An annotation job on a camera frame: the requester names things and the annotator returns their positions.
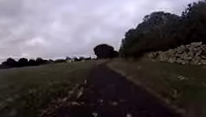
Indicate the pale stone rubble wall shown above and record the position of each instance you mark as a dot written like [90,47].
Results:
[191,54]

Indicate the dark rounded tree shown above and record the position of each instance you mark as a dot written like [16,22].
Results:
[104,51]

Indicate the green grass field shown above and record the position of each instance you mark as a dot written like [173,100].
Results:
[29,87]

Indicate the distant row of trees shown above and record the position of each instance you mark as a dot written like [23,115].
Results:
[24,62]

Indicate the grass verge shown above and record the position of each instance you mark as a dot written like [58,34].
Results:
[178,78]

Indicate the dark dirt track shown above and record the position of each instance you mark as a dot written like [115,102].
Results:
[114,94]

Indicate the dark wood of trees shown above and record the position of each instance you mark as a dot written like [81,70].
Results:
[169,28]

